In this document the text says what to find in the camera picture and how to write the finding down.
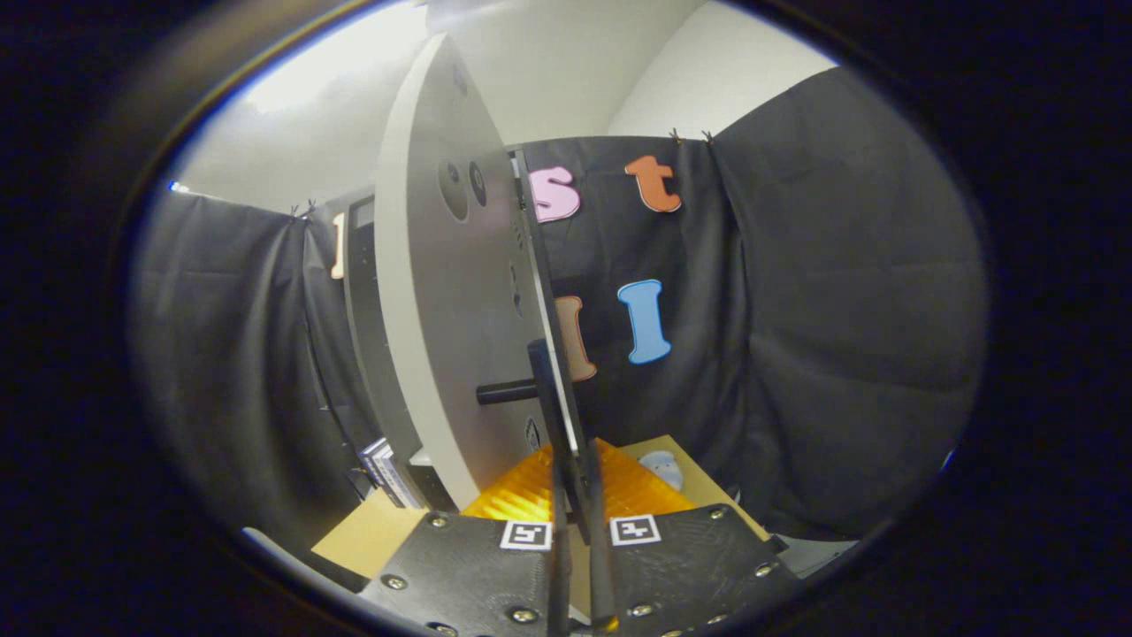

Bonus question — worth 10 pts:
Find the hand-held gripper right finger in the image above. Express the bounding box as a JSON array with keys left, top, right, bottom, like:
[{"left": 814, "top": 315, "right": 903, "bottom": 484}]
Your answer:
[{"left": 579, "top": 436, "right": 801, "bottom": 637}]

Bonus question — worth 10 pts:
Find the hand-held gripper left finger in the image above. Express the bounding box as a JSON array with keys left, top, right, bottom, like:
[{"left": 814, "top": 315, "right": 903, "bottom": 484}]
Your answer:
[{"left": 358, "top": 442, "right": 574, "bottom": 637}]

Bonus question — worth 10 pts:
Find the black door handle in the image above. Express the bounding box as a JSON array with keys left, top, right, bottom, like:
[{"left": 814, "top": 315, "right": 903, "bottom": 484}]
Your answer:
[{"left": 476, "top": 339, "right": 592, "bottom": 545}]

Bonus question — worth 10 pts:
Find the grey white cabinet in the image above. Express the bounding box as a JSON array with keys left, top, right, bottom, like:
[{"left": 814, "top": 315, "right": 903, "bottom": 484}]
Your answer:
[{"left": 343, "top": 190, "right": 461, "bottom": 514}]

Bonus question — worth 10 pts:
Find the black backdrop cloth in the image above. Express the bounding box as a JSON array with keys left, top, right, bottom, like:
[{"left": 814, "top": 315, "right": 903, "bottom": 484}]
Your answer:
[{"left": 128, "top": 66, "right": 987, "bottom": 576}]

